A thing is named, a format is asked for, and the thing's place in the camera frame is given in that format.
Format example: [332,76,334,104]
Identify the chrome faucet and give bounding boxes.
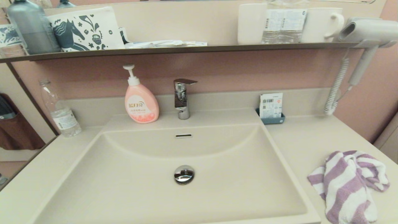
[173,78,198,120]

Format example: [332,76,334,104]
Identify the purple white striped towel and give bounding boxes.
[307,151,390,224]

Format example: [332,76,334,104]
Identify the beige sink basin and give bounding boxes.
[30,107,322,224]

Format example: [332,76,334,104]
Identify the pink soap pump bottle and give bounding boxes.
[123,64,160,124]

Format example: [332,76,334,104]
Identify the chrome drain stopper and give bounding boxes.
[174,165,195,185]

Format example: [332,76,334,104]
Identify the blue small tray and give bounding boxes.
[256,108,285,125]

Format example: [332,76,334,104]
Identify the clear wrapped white packets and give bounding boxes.
[124,40,208,49]

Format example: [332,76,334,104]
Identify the white pouch with horse print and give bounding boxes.
[47,6,125,52]

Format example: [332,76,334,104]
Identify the clear water bottle without cap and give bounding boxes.
[39,80,82,138]

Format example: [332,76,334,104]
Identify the grey metallic bottle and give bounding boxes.
[7,0,61,55]

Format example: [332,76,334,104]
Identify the white hair dryer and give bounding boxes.
[338,17,398,87]

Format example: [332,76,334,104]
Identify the dark brown wall shelf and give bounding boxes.
[0,42,367,63]

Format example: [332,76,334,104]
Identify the wall mirror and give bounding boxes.
[44,0,387,45]

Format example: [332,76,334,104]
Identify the white cup without handle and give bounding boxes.
[238,3,268,45]

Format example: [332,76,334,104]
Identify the white coiled dryer cord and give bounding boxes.
[324,48,355,116]

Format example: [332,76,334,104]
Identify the white mug with handle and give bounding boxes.
[300,7,345,43]

